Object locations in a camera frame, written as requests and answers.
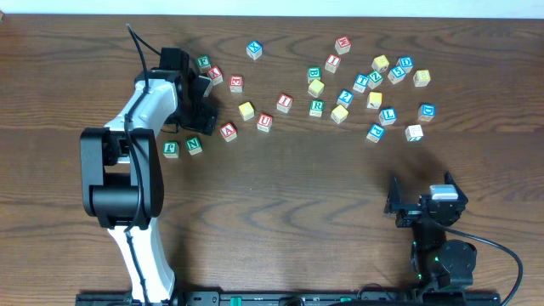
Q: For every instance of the blue P block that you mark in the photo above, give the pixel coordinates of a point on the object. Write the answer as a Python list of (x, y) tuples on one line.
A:
[(375, 133)]

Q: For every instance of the red block top right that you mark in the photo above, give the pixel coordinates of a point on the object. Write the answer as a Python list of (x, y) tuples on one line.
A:
[(343, 45)]

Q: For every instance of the blue L block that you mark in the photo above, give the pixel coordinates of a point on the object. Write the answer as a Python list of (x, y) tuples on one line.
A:
[(387, 116)]

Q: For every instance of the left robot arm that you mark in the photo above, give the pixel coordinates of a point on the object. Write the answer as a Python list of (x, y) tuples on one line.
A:
[(122, 183)]

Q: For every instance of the blue 2 block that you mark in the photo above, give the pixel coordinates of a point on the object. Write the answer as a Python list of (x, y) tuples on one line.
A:
[(345, 98)]

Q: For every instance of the red A block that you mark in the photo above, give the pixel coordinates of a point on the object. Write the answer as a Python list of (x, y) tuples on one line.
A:
[(228, 132)]

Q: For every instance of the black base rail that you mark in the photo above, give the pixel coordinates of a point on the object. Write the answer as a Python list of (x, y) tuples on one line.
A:
[(323, 299)]

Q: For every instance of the green Z block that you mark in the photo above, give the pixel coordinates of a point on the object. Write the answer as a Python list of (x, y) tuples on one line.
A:
[(375, 79)]

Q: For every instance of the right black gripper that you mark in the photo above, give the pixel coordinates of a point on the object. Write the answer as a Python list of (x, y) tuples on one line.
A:
[(416, 208)]

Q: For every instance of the red I block upper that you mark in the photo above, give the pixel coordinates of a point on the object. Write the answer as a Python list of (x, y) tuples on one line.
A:
[(332, 63)]

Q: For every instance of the yellow O block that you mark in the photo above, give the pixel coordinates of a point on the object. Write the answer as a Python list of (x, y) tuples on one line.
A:
[(246, 110)]

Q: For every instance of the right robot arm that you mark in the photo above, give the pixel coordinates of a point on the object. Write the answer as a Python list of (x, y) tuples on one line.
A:
[(444, 267)]

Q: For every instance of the red I block centre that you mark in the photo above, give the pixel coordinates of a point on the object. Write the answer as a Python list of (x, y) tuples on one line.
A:
[(284, 103)]

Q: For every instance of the yellow block hammer side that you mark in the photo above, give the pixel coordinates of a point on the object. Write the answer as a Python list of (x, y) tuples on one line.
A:
[(374, 100)]

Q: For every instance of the red U block centre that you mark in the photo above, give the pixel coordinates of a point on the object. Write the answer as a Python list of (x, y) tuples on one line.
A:
[(264, 122)]

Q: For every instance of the red i block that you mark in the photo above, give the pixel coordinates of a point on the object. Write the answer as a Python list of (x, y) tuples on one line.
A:
[(284, 103), (332, 63)]

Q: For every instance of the blue D block upper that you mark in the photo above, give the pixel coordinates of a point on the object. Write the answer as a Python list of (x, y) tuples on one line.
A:
[(405, 63)]

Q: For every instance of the green F block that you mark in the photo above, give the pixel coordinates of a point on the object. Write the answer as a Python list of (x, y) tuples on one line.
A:
[(204, 64)]

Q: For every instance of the yellow S block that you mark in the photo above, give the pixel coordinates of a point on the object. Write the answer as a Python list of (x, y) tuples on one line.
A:
[(339, 114)]

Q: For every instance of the green N block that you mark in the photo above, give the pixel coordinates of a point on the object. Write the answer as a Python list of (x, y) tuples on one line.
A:
[(193, 146)]

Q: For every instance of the yellow 8 block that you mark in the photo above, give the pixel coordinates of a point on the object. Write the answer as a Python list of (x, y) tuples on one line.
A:
[(421, 78)]

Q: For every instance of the blue 5 block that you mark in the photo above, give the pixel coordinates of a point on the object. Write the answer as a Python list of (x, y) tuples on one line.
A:
[(396, 74)]

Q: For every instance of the green B block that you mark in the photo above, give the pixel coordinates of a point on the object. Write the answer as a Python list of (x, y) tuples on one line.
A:
[(314, 73)]

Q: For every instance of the red X block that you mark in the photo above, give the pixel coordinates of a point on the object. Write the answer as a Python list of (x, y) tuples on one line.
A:
[(216, 75)]

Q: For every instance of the green R block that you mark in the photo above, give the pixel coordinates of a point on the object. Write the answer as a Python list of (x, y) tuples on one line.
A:
[(316, 108)]

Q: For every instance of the plain wood L block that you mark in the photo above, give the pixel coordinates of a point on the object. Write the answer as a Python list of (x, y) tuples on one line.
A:
[(414, 133)]

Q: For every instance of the blue X block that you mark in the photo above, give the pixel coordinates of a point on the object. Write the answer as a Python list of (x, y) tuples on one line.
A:
[(254, 50)]

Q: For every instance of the yellow block upper right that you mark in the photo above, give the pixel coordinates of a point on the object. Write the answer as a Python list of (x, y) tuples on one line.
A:
[(380, 63)]

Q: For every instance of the yellow block centre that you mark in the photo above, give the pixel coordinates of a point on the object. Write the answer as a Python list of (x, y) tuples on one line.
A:
[(316, 88)]

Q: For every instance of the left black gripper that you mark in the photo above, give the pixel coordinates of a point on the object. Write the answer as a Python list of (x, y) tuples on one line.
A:
[(201, 109)]

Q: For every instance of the green J block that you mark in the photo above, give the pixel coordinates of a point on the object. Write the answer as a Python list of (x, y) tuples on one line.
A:
[(170, 149)]

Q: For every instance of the red E block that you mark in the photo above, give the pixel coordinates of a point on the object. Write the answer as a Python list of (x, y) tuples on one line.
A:
[(236, 83)]

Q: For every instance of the blue d block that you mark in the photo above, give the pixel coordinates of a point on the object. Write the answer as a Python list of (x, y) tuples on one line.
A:
[(426, 113), (405, 63)]

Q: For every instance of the blue T block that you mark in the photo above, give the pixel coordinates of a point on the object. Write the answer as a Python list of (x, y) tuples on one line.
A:
[(361, 83)]

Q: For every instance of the blue D block right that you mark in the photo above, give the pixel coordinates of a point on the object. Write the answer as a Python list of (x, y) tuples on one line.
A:
[(426, 113)]

